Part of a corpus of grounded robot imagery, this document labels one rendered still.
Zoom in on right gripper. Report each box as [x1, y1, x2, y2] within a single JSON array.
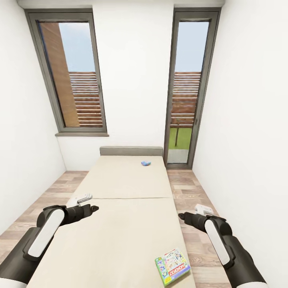
[[178, 212, 203, 231]]

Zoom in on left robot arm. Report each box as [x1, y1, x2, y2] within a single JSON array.
[[0, 193, 99, 288]]

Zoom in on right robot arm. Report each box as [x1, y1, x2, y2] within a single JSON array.
[[178, 204, 270, 288]]

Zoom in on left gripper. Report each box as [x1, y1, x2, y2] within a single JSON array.
[[71, 204, 99, 223]]

